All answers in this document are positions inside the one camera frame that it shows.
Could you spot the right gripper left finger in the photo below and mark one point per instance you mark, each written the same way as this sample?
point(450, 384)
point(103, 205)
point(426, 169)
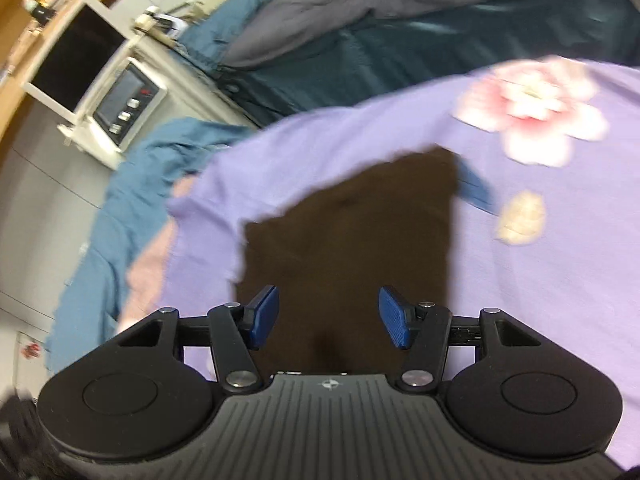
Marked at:
point(259, 317)

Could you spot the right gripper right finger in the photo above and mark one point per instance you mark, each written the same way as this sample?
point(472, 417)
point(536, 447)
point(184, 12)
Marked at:
point(398, 316)

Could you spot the dark brown garment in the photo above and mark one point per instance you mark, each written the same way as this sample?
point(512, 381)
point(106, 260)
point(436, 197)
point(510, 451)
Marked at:
point(330, 255)

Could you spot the blue bed sheet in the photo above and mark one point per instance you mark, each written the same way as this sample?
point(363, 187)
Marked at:
point(134, 208)

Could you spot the white kettle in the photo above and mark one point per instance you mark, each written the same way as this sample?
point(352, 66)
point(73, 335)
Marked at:
point(154, 21)

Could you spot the dark teal quilt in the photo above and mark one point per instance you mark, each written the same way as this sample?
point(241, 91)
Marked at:
point(372, 57)

